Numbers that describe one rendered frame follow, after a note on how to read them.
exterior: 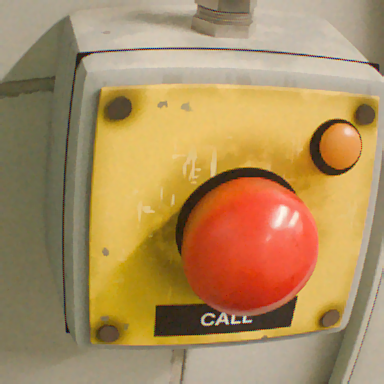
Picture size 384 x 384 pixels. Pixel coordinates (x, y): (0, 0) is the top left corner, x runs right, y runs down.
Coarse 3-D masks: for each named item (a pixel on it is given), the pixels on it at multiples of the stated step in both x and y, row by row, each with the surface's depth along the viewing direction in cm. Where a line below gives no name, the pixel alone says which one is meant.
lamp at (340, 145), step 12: (324, 132) 34; (336, 132) 33; (348, 132) 33; (324, 144) 33; (336, 144) 33; (348, 144) 33; (360, 144) 34; (324, 156) 34; (336, 156) 34; (348, 156) 34; (336, 168) 34
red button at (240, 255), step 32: (224, 192) 33; (256, 192) 32; (288, 192) 33; (192, 224) 33; (224, 224) 32; (256, 224) 32; (288, 224) 32; (192, 256) 33; (224, 256) 32; (256, 256) 32; (288, 256) 32; (192, 288) 33; (224, 288) 33; (256, 288) 33; (288, 288) 33
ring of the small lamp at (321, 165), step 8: (328, 120) 34; (336, 120) 34; (344, 120) 34; (320, 128) 34; (312, 136) 34; (320, 136) 34; (360, 136) 34; (312, 144) 34; (312, 152) 34; (320, 152) 34; (360, 152) 34; (320, 160) 34; (320, 168) 34; (328, 168) 34; (344, 168) 34
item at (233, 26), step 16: (208, 0) 34; (224, 0) 34; (240, 0) 34; (256, 0) 35; (192, 16) 35; (208, 16) 35; (224, 16) 35; (240, 16) 35; (208, 32) 35; (224, 32) 35; (240, 32) 35
